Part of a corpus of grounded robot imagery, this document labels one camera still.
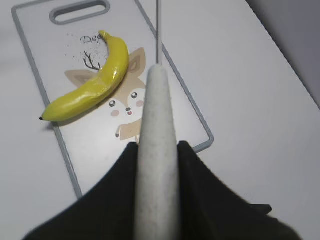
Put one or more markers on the white speckled-handle knife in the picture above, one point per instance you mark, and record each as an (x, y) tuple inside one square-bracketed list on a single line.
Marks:
[(157, 211)]

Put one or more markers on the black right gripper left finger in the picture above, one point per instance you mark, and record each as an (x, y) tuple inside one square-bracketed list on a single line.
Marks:
[(106, 212)]

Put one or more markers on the yellow plastic banana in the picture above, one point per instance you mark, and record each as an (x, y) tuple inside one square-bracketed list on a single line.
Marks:
[(97, 88)]

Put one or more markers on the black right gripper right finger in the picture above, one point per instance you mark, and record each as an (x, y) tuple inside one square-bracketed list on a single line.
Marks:
[(212, 211)]

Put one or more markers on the white grey-rimmed cutting board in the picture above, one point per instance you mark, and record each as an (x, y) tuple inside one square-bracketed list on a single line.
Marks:
[(64, 49)]

